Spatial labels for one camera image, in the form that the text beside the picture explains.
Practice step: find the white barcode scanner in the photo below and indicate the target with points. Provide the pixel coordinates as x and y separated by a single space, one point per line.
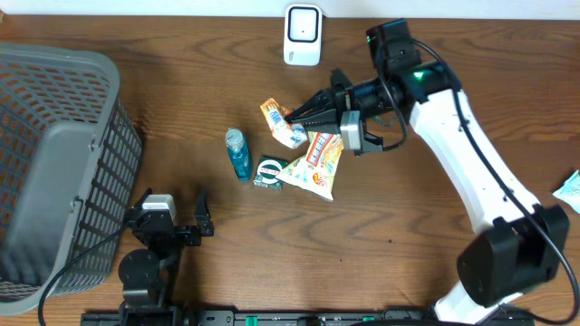
303 35

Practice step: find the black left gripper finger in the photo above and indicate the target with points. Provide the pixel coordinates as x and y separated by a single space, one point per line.
201 214
143 198

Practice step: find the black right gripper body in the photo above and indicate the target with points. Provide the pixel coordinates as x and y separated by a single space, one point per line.
349 95

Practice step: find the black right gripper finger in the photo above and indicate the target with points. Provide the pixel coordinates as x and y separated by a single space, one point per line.
319 109
325 121

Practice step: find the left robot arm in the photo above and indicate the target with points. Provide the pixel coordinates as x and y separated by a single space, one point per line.
149 274

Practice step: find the grey plastic shopping basket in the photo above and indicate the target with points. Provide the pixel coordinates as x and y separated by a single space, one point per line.
69 162

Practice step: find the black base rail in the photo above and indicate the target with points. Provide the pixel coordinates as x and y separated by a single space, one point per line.
229 318

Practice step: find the small dark green box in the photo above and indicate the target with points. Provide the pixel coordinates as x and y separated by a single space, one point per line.
267 171

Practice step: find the light teal wipes packet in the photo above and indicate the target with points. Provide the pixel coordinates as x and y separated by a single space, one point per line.
569 192

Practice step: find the teal liquid bottle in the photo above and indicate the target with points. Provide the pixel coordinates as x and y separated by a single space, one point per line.
238 152

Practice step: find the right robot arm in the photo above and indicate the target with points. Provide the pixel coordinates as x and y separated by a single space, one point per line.
519 244

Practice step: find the yellow snack bag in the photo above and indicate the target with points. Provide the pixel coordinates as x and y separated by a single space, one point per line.
316 169

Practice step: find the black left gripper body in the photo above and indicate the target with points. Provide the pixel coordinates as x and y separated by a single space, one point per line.
185 235

